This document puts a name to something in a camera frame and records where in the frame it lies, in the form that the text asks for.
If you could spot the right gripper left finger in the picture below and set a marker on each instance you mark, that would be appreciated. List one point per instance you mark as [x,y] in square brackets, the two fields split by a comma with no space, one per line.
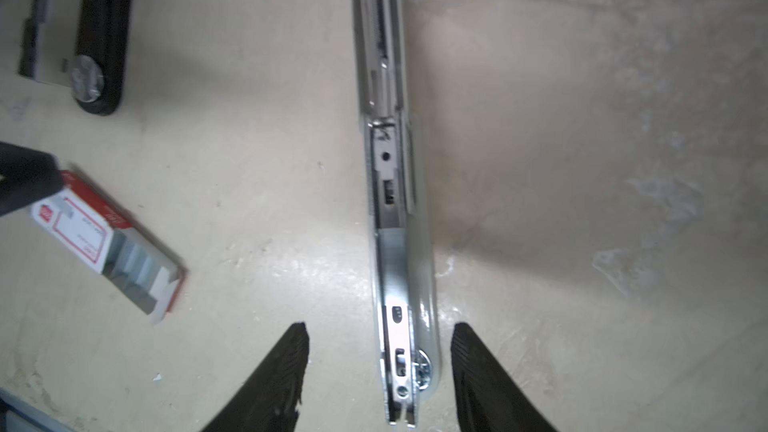
[268,400]

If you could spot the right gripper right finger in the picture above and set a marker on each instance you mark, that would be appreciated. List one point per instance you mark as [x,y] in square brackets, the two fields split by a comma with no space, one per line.
[487,399]

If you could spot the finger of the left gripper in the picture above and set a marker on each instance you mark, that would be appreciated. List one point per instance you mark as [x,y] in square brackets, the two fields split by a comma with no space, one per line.
[27,176]

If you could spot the red white staple box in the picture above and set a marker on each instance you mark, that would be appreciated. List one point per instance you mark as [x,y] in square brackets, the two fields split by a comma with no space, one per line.
[81,219]

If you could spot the grey silver stapler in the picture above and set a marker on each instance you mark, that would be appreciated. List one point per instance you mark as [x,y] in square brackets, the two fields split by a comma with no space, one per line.
[402,260]

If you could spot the grey staple tray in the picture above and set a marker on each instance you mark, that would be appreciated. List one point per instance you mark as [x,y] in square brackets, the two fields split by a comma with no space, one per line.
[143,273]

